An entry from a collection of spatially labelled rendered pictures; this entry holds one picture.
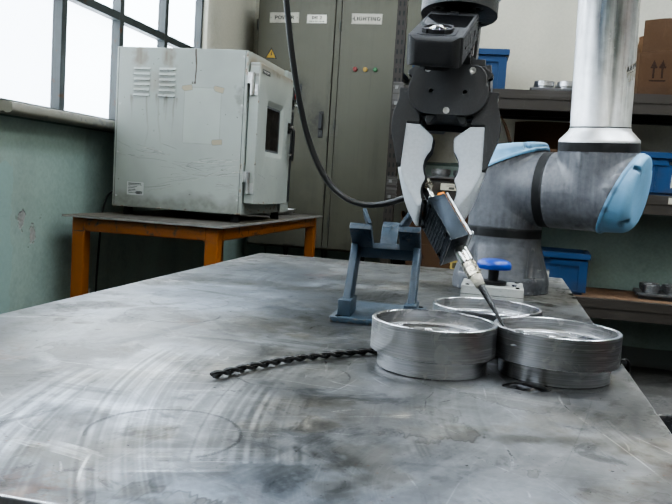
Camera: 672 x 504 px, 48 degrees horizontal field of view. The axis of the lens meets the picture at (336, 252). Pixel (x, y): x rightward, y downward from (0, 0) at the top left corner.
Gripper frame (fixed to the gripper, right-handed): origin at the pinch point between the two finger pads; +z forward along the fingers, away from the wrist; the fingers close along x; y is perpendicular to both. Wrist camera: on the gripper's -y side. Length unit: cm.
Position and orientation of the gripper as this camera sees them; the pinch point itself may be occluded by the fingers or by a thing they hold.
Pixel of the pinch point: (436, 211)
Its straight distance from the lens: 69.0
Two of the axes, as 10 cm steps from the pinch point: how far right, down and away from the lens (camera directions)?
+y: 2.2, 0.6, 9.7
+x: -9.7, -0.9, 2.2
